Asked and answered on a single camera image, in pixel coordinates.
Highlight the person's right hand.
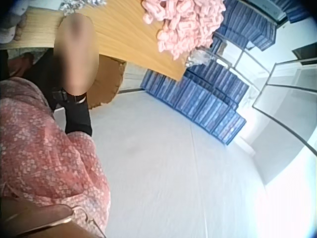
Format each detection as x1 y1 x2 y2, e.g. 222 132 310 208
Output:
53 11 100 96

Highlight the person's left hand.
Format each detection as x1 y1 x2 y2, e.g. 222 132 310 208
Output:
13 12 29 42

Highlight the black wrist band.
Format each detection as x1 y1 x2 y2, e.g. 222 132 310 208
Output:
51 89 87 104

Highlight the brown cardboard box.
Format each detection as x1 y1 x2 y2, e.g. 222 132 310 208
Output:
87 54 127 110

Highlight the heap of pink plastic pieces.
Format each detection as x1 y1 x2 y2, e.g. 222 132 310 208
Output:
142 0 226 61

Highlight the clear plastic bag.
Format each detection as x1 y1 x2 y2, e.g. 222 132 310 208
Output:
186 47 214 68

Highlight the stack of blue crates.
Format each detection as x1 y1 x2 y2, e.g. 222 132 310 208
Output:
211 0 277 54
139 60 250 146

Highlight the metal framed glass partition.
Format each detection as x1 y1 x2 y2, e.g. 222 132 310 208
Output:
217 19 317 156

